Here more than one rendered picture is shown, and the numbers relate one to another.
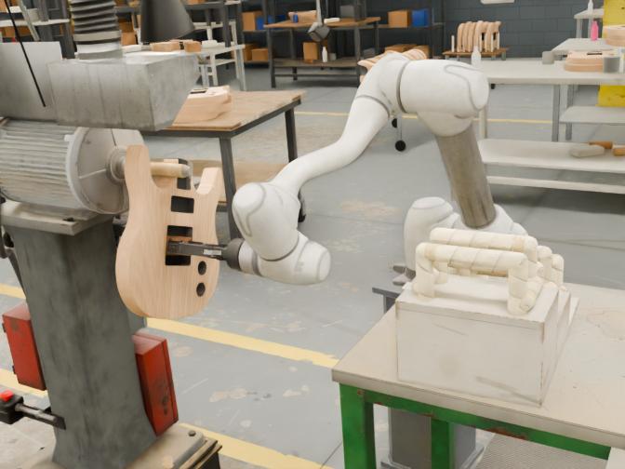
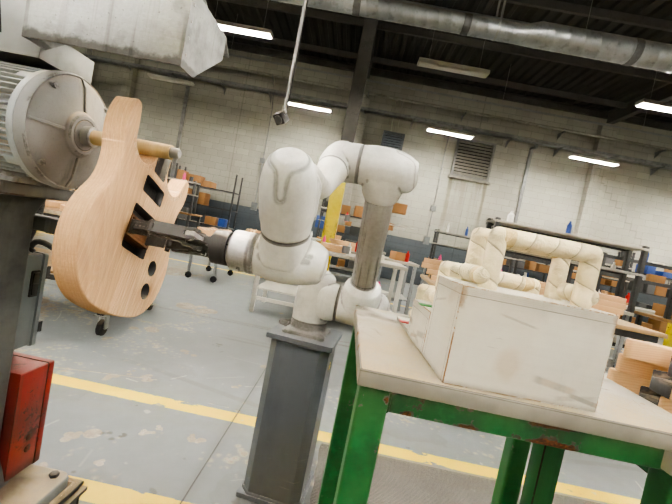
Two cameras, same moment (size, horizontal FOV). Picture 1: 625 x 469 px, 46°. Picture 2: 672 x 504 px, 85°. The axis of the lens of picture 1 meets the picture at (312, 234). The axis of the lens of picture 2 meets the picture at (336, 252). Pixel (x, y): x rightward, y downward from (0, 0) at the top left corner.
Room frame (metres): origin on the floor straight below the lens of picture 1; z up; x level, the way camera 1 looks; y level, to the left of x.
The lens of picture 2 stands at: (0.81, 0.35, 1.15)
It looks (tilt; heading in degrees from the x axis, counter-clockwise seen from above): 3 degrees down; 331
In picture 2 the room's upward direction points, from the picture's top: 11 degrees clockwise
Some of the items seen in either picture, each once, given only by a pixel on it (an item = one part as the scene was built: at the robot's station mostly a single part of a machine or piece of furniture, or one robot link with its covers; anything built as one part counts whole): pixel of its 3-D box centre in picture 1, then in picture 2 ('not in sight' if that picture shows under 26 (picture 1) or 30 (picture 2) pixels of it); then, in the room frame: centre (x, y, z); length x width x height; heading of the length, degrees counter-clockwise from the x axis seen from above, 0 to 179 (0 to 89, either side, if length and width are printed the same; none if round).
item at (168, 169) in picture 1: (155, 168); (132, 145); (1.78, 0.37, 1.25); 0.18 x 0.03 x 0.03; 59
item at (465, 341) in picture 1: (476, 335); (509, 337); (1.24, -0.30, 1.02); 0.27 x 0.15 x 0.17; 63
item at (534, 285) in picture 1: (528, 292); (573, 293); (1.19, -0.38, 1.12); 0.11 x 0.03 x 0.03; 153
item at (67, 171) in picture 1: (68, 160); (2, 120); (1.95, 0.64, 1.25); 0.41 x 0.27 x 0.26; 59
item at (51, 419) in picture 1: (30, 416); not in sight; (1.96, 0.91, 0.46); 0.25 x 0.07 x 0.08; 59
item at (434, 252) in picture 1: (470, 256); (545, 245); (1.20, -0.27, 1.20); 0.20 x 0.03 x 0.03; 62
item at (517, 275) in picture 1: (517, 287); (586, 280); (1.16, -0.35, 1.15); 0.03 x 0.03 x 0.09
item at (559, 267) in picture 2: (527, 269); (557, 275); (1.23, -0.39, 1.15); 0.03 x 0.03 x 0.09
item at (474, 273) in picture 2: (426, 279); (474, 273); (1.28, -0.21, 1.12); 0.11 x 0.03 x 0.03; 153
